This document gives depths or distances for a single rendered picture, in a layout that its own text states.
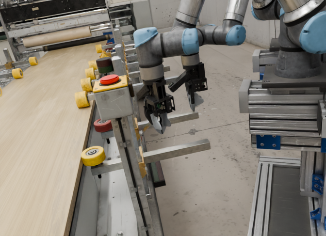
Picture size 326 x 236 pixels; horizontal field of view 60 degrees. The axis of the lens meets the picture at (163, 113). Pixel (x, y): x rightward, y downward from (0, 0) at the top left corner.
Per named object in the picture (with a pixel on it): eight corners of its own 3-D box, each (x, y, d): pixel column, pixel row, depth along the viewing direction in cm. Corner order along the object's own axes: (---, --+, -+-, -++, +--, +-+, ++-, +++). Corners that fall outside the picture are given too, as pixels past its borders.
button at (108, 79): (120, 80, 61) (118, 72, 61) (120, 85, 58) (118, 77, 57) (102, 84, 61) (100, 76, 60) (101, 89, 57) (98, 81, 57)
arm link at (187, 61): (182, 57, 112) (178, 53, 119) (184, 68, 114) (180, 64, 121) (201, 54, 112) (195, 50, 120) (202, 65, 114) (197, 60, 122)
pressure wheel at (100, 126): (117, 137, 129) (111, 114, 125) (117, 145, 122) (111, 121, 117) (100, 140, 129) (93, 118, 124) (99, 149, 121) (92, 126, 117)
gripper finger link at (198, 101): (205, 111, 123) (203, 91, 120) (192, 114, 123) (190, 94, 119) (203, 108, 126) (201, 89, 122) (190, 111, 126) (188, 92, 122)
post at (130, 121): (151, 202, 108) (124, 84, 88) (152, 209, 104) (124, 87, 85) (142, 205, 107) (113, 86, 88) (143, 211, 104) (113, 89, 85)
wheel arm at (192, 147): (208, 147, 106) (207, 137, 105) (211, 151, 103) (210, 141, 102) (93, 172, 103) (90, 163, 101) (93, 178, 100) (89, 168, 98)
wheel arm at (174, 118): (197, 117, 129) (196, 108, 127) (199, 120, 126) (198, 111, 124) (103, 137, 126) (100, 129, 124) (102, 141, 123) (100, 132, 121)
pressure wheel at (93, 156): (100, 168, 108) (92, 143, 103) (115, 173, 103) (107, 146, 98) (84, 181, 102) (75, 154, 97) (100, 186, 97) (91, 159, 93)
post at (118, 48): (137, 120, 176) (120, 43, 156) (138, 123, 172) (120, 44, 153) (132, 122, 175) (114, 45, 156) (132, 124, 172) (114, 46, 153)
